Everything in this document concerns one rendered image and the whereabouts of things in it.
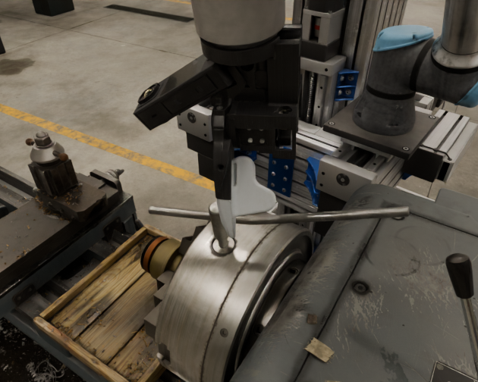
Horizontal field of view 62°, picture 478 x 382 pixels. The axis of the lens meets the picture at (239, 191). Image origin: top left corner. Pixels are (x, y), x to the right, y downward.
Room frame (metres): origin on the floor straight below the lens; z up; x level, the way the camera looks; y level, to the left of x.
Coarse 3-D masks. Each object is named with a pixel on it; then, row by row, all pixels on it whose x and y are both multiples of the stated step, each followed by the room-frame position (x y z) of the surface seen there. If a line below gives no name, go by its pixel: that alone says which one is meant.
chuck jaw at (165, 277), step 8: (168, 272) 0.47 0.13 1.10; (160, 280) 0.45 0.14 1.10; (168, 280) 0.45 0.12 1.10; (160, 288) 0.43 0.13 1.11; (160, 296) 0.41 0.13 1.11; (160, 304) 0.40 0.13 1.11; (152, 312) 0.38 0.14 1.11; (144, 320) 0.37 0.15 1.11; (152, 320) 0.36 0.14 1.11; (152, 328) 0.36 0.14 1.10; (152, 336) 0.36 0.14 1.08; (160, 344) 0.33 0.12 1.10; (160, 352) 0.33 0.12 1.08; (168, 352) 0.32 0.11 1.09; (168, 360) 0.32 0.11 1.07
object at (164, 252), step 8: (152, 240) 0.53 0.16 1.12; (160, 240) 0.53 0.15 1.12; (168, 240) 0.53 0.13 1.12; (176, 240) 0.54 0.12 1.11; (144, 248) 0.52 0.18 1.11; (152, 248) 0.51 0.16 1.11; (160, 248) 0.51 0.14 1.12; (168, 248) 0.51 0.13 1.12; (176, 248) 0.50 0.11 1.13; (144, 256) 0.50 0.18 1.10; (152, 256) 0.50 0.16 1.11; (160, 256) 0.49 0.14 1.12; (168, 256) 0.49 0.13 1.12; (176, 256) 0.50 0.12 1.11; (144, 264) 0.50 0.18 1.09; (152, 264) 0.49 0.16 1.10; (160, 264) 0.48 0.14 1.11; (168, 264) 0.48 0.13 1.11; (176, 264) 0.48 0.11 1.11; (152, 272) 0.48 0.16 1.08; (160, 272) 0.47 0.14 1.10
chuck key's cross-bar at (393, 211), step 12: (180, 216) 0.41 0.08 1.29; (192, 216) 0.40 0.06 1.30; (204, 216) 0.40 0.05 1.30; (240, 216) 0.39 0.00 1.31; (252, 216) 0.39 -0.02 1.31; (264, 216) 0.39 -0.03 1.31; (276, 216) 0.38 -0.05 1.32; (288, 216) 0.38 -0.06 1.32; (300, 216) 0.37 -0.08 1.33; (312, 216) 0.37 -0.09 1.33; (324, 216) 0.36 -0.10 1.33; (336, 216) 0.36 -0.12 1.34; (348, 216) 0.35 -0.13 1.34; (360, 216) 0.35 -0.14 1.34; (372, 216) 0.35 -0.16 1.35; (384, 216) 0.34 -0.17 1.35; (396, 216) 0.34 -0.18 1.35
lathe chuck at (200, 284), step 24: (240, 240) 0.42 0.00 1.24; (192, 264) 0.39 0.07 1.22; (216, 264) 0.38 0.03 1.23; (240, 264) 0.38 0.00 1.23; (168, 288) 0.36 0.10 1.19; (192, 288) 0.35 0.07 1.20; (216, 288) 0.35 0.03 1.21; (168, 312) 0.34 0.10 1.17; (192, 312) 0.33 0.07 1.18; (216, 312) 0.32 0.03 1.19; (168, 336) 0.32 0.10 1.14; (192, 336) 0.31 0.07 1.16; (192, 360) 0.29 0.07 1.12
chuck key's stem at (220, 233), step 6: (216, 204) 0.40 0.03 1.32; (210, 210) 0.39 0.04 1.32; (216, 210) 0.39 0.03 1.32; (210, 216) 0.39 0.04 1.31; (216, 216) 0.39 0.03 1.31; (216, 222) 0.39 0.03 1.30; (216, 228) 0.39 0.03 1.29; (222, 228) 0.39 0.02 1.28; (216, 234) 0.39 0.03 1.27; (222, 234) 0.39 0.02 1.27; (222, 240) 0.40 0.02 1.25; (222, 246) 0.40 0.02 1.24
